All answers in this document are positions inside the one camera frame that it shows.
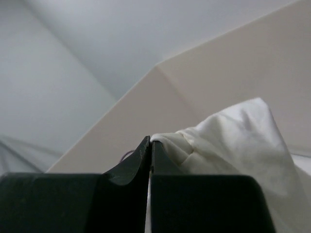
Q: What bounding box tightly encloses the white t shirt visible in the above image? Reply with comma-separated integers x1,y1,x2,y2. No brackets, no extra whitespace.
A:
151,98,311,233

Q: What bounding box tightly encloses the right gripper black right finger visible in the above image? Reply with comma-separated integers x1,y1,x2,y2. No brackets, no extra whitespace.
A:
150,142,275,233

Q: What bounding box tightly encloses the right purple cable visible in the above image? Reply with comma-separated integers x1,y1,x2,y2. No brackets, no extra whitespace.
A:
119,150,136,162

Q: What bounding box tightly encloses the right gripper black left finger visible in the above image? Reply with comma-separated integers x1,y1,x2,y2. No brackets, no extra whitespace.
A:
0,136,150,233

